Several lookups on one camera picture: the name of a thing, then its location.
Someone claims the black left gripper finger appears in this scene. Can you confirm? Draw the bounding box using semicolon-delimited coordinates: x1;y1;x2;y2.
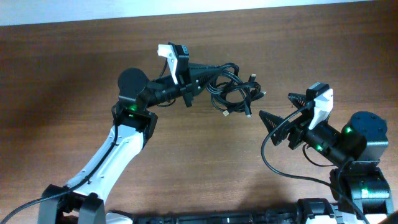
188;63;222;73
191;73;221;93

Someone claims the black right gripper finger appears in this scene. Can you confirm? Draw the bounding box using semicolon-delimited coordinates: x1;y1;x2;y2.
287;93;311;109
259;110;290;146

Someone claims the black usb cable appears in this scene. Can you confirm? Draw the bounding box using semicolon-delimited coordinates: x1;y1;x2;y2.
205;62;267;118

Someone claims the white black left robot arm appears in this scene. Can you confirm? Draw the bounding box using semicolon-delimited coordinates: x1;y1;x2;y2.
38;63;225;223

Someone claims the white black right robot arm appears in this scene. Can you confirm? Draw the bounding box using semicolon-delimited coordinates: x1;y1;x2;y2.
259;85;396;223

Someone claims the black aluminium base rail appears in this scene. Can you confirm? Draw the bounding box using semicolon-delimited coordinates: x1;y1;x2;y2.
107;197;340;224

